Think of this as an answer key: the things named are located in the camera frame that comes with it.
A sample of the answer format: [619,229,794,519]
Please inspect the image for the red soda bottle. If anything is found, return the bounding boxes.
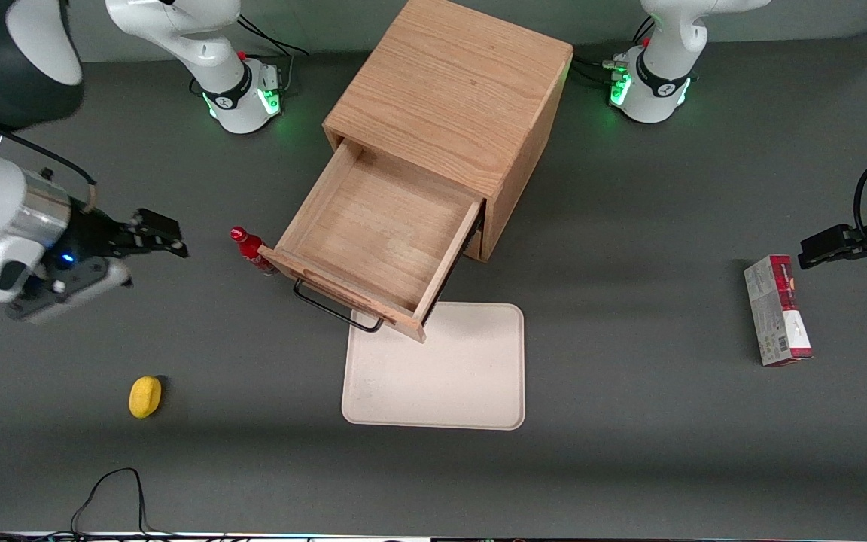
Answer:
[230,226,279,276]

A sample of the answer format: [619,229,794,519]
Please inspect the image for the cream rectangular tray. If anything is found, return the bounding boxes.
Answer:
[341,300,526,431]

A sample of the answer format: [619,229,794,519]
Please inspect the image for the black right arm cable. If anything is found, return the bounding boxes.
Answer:
[0,105,98,187]

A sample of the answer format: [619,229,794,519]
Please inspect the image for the black base cables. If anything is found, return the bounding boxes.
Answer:
[190,17,312,97]
[572,15,657,88]

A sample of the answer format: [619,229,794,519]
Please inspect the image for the thin black floor cable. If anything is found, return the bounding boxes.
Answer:
[0,467,178,542]

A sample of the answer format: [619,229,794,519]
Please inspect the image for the black right base cables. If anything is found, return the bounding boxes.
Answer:
[190,17,312,97]

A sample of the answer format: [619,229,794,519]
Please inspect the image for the wooden drawer with worn bottom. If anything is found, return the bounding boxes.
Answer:
[258,139,486,344]

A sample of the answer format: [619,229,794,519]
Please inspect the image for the wooden drawer cabinet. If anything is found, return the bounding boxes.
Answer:
[323,0,574,263]

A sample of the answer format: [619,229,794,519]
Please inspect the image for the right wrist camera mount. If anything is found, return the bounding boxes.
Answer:
[6,256,134,325]

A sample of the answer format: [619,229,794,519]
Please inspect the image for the yellow lemon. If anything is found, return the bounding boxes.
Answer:
[129,376,163,419]

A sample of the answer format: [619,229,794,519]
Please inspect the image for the grey and red carton box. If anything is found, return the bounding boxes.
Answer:
[744,254,815,367]

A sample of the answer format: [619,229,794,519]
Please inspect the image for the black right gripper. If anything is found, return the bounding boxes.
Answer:
[52,206,189,265]

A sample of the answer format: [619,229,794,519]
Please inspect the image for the black left base cables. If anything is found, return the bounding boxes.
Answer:
[572,15,657,88]

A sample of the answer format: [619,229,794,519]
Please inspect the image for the black metal drawer handle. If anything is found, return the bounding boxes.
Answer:
[292,278,386,334]

